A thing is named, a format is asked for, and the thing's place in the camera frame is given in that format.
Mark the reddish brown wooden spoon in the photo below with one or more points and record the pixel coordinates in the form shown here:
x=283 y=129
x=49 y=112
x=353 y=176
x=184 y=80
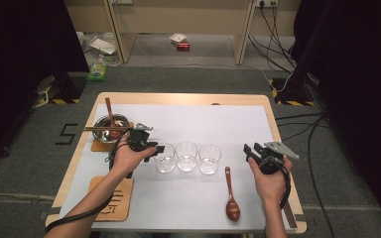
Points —
x=108 y=109
x=232 y=210

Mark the stainless steel bowl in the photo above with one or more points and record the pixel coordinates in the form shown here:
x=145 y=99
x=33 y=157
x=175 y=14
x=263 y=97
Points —
x=101 y=135

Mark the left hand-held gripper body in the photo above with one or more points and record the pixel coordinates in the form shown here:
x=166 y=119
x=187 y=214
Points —
x=140 y=139

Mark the beige wooden desk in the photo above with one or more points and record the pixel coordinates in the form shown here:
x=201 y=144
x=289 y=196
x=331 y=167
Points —
x=178 y=16

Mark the white power socket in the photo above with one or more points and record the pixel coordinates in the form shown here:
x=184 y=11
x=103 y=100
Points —
x=267 y=4

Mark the thin brown wooden chopstick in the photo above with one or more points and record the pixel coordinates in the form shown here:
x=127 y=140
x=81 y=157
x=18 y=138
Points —
x=94 y=127

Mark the wooden cut-out coaster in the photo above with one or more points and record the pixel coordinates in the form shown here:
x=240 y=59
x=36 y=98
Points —
x=96 y=147
x=125 y=205

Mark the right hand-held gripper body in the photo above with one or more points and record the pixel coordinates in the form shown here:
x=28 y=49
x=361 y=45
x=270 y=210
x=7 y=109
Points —
x=271 y=162

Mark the person's right hand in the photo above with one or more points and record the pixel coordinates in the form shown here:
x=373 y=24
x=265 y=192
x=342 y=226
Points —
x=273 y=188

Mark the clear glass cup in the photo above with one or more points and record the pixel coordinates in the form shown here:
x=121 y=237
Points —
x=165 y=163
x=209 y=159
x=186 y=157

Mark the person's left hand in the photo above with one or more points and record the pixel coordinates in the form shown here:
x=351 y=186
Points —
x=125 y=162

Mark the clear plastic bag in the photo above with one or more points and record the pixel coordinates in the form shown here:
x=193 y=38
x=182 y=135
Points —
x=110 y=60

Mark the white paper table mat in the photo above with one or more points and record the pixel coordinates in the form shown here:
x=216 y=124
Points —
x=195 y=119

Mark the black aluminium stand post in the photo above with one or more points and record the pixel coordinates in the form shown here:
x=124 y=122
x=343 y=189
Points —
x=302 y=66

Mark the green wet wipes pack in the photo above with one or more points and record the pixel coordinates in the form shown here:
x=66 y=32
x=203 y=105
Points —
x=96 y=73

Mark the black stand base striped tape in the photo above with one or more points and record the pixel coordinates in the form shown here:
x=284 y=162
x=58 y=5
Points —
x=286 y=91
x=66 y=86

